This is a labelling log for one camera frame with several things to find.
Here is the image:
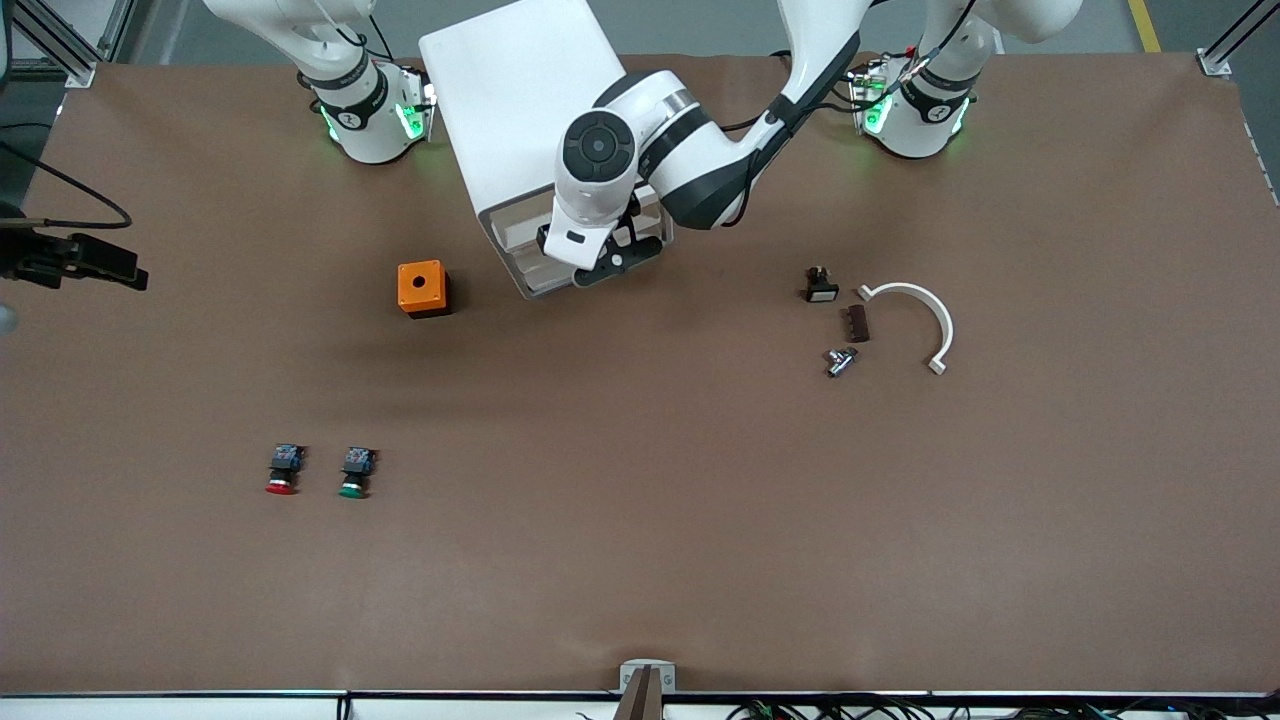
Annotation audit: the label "aluminium frame post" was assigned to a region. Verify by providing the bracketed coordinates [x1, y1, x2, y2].
[1197, 0, 1280, 78]
[0, 0, 136, 91]

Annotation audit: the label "white curved plastic bracket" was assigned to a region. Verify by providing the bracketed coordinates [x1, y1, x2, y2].
[857, 282, 955, 377]

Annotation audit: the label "red mushroom push button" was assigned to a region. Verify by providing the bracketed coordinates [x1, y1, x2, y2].
[265, 444, 306, 496]

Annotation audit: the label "tangled black cables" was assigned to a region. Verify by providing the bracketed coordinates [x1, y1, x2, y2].
[725, 698, 1280, 720]

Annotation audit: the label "brown table cover sheet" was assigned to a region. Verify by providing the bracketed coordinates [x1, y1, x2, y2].
[0, 50, 1280, 696]

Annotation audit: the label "orange button enclosure box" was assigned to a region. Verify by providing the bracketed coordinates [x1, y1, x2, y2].
[397, 260, 452, 320]

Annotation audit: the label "green mushroom push button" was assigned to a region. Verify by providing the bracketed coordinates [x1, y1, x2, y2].
[337, 446, 378, 500]

